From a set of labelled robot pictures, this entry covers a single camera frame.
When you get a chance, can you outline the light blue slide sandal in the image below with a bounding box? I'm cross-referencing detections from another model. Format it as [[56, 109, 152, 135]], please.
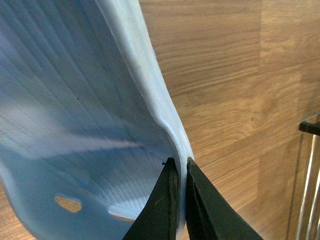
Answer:
[[0, 0, 193, 240]]

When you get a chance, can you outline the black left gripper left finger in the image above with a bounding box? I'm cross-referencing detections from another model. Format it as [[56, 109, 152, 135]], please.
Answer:
[[123, 157, 179, 240]]

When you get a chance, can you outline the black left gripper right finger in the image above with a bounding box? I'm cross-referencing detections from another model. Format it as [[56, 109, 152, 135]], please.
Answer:
[[186, 157, 262, 240]]

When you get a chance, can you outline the black metal shoe rack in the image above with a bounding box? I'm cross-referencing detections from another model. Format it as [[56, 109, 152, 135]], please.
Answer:
[[295, 121, 320, 240]]

